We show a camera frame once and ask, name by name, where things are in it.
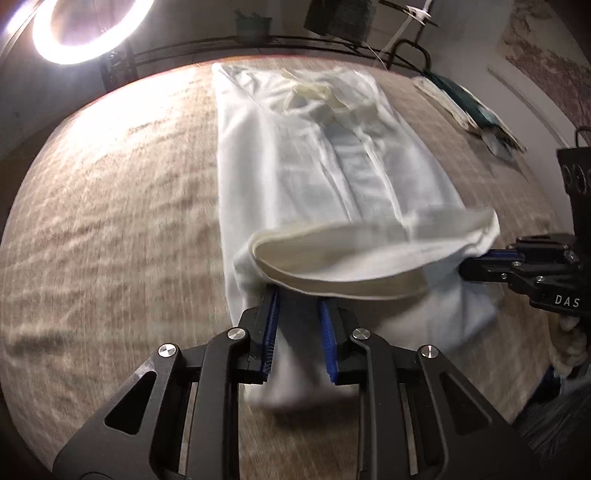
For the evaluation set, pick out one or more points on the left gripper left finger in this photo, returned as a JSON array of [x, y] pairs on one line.
[[261, 323]]

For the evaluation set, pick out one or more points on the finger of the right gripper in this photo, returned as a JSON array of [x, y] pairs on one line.
[[503, 254], [484, 269]]

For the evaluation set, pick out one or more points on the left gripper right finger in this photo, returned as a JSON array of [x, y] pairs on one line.
[[342, 357]]

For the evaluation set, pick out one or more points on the white shirt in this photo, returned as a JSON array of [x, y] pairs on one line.
[[325, 190]]

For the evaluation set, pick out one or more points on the stack of folded clothes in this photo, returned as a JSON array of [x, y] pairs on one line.
[[471, 115]]

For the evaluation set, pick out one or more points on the white gloved right hand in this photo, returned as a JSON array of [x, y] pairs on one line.
[[568, 344]]

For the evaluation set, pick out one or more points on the white clip lamp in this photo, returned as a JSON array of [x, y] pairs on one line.
[[413, 14]]

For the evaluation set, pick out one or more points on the dark hanging garment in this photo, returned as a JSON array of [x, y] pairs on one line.
[[348, 20]]

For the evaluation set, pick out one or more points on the small potted plant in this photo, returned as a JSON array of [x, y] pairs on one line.
[[253, 29]]

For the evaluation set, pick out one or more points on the black camera box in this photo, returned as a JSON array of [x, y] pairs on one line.
[[575, 166]]

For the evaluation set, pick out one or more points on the black metal bed rail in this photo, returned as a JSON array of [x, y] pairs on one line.
[[120, 67]]

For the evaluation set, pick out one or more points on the ring light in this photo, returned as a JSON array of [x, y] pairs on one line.
[[75, 32]]

